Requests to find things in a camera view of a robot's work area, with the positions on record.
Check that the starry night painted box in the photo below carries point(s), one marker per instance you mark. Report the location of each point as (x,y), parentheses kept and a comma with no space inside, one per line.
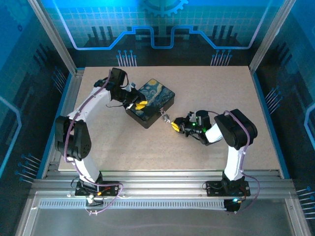
(155,93)

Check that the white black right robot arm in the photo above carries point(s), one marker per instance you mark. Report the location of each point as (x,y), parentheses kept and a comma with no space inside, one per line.
(233,162)

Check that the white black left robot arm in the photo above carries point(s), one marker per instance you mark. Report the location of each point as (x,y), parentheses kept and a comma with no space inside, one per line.
(91,103)

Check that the black connector box with light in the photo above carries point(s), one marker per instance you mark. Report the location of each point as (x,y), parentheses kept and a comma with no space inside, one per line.
(231,206)

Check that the grey metal panel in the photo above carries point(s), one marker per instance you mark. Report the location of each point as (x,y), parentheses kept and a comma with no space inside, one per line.
(160,221)

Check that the aluminium frame side rail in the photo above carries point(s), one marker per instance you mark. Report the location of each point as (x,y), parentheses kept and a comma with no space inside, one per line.
(71,96)

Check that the aluminium frame cross rail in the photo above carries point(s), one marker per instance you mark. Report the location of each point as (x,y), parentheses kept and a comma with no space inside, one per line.
(160,186)

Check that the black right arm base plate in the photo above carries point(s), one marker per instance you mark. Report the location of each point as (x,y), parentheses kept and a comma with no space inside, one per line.
(214,189)

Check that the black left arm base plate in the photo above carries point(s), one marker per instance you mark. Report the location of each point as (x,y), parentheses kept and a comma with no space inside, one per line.
(112,185)

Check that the aluminium frame post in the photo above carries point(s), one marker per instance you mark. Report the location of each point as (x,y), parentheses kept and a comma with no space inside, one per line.
(54,37)
(270,34)

